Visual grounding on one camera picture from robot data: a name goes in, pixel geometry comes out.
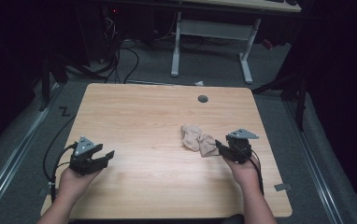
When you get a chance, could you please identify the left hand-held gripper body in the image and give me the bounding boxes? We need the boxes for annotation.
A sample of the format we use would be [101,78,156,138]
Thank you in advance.
[68,135,104,176]

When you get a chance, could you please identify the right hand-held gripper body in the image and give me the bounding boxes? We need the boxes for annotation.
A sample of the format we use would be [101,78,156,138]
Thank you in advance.
[224,128,260,165]

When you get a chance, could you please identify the beige sock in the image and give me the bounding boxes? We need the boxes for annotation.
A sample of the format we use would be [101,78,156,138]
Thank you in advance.
[180,124,204,153]
[198,133,221,159]

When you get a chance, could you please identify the person's right hand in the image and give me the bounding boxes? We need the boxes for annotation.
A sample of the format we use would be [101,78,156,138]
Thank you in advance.
[222,154,262,195]

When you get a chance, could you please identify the person's left hand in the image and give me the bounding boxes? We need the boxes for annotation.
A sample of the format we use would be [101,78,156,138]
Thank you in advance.
[56,166,104,204]

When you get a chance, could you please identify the grey tape piece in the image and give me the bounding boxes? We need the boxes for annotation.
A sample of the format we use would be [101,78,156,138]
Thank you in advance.
[273,182,293,192]

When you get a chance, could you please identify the black metal stand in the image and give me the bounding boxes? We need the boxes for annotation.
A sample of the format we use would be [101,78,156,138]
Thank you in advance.
[37,52,70,112]
[250,46,310,133]

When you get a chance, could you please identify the white-legged desk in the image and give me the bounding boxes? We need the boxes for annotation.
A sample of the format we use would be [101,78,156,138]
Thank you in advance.
[170,0,303,86]

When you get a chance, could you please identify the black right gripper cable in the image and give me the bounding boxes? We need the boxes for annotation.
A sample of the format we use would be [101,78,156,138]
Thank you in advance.
[247,148,265,197]

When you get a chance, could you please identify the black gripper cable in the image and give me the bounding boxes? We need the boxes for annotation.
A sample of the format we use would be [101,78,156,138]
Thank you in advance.
[42,114,79,203]
[247,148,265,197]

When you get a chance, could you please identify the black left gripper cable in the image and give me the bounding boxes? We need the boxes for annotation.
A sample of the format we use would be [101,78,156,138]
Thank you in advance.
[42,114,79,203]

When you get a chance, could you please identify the metal floor rail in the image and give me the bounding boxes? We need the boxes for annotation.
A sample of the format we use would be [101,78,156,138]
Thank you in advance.
[0,83,63,216]
[283,101,344,224]

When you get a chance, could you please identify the black floor cables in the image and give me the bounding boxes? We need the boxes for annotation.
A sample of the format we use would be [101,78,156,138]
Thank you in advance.
[64,12,141,85]

